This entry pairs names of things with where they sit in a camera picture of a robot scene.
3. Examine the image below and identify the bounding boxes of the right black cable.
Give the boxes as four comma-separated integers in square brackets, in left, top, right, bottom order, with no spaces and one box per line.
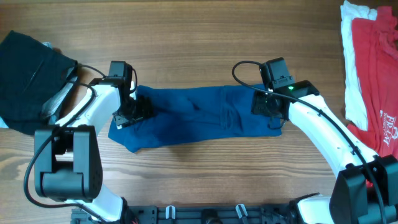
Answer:
[231,60,388,224]

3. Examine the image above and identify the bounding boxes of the red t-shirt with print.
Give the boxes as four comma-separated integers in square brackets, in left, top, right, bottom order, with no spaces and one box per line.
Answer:
[348,6,397,157]

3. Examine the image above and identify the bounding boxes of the black folded garment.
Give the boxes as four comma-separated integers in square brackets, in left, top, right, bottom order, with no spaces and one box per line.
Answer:
[1,30,78,135]

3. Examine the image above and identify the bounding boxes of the blue t-shirt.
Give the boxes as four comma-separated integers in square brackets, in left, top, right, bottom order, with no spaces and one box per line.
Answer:
[108,85,282,152]

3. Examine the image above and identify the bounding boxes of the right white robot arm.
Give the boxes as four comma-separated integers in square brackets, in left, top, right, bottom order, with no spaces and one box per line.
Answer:
[252,81,397,223]

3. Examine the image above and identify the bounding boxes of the grey folded garment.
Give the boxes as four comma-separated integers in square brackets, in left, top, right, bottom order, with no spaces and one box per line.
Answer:
[40,75,78,124]

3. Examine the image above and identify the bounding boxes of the white garment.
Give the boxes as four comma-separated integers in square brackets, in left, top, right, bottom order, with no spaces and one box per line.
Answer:
[340,1,377,131]

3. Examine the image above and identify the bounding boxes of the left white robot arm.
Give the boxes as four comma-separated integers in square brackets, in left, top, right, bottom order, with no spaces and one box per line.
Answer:
[24,78,154,223]

